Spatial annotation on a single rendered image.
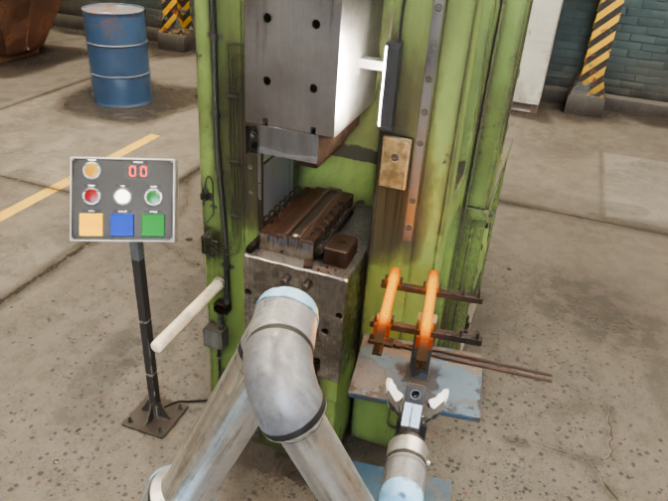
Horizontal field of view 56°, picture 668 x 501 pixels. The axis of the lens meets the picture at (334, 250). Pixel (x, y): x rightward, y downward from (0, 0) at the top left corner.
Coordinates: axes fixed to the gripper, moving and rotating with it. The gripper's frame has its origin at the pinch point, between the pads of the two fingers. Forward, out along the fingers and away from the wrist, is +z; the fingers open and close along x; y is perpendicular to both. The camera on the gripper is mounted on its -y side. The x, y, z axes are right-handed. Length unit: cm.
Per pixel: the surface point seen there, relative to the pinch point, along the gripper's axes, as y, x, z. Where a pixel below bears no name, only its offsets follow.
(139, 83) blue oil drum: 75, -307, 440
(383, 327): -2.0, -11.4, 16.6
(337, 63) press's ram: -62, -36, 55
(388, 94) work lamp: -52, -22, 64
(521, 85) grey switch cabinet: 68, 65, 573
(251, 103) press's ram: -46, -63, 59
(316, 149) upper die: -35, -41, 56
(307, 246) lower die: 0, -43, 56
